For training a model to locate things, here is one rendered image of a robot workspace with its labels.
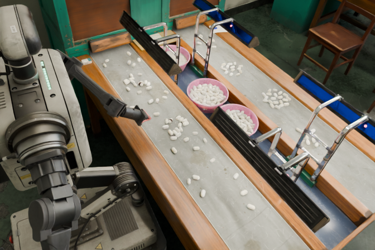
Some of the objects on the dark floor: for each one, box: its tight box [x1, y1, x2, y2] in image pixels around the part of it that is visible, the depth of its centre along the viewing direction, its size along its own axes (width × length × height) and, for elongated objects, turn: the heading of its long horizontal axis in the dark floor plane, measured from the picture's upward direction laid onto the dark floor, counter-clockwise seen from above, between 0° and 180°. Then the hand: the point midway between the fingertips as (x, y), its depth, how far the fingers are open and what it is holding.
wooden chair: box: [297, 0, 375, 85], centre depth 323 cm, size 44×43×91 cm
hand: (149, 118), depth 166 cm, fingers closed
